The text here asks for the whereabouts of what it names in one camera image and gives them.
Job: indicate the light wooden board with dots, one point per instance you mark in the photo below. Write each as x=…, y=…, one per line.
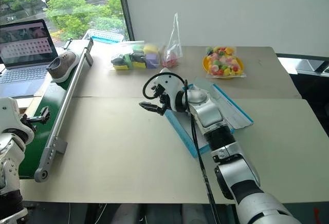
x=25, y=104

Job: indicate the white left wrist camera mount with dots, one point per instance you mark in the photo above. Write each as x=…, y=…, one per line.
x=8, y=116

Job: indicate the dark side desk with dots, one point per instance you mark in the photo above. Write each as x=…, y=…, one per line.
x=306, y=66

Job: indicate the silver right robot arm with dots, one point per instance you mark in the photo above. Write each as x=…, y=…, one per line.
x=211, y=114

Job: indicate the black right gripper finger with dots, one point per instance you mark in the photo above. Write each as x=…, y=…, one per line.
x=149, y=104
x=160, y=111

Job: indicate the grey open laptop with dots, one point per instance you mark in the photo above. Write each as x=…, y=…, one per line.
x=24, y=46

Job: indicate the plastic bag of colourful sponges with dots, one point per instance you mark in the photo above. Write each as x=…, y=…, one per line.
x=138, y=57

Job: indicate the green conveyor belt silver frame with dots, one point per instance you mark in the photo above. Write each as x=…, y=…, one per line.
x=55, y=98

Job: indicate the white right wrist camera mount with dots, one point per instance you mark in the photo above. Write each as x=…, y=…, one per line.
x=167, y=81

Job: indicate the clear bag with red items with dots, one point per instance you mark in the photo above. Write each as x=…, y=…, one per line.
x=171, y=54

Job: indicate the blue and white shoebox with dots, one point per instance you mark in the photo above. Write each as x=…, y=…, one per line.
x=231, y=108

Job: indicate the white plastic basket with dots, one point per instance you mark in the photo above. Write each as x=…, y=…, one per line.
x=104, y=34

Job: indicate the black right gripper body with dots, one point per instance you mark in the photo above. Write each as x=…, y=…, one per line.
x=160, y=90

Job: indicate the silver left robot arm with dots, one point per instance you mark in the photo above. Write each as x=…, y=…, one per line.
x=9, y=162

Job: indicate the grey suede shoe white sole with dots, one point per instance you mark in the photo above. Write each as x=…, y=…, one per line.
x=63, y=66

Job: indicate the bag of colourful toy fruit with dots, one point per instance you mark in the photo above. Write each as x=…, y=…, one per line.
x=223, y=62

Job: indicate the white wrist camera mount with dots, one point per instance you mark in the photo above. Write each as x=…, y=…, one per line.
x=8, y=116
x=167, y=81

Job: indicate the black window frame post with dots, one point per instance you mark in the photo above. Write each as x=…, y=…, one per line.
x=126, y=10

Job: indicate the yellow plastic bowl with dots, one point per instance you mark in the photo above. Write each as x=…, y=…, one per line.
x=205, y=66

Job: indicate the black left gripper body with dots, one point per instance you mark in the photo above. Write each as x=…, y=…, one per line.
x=27, y=122

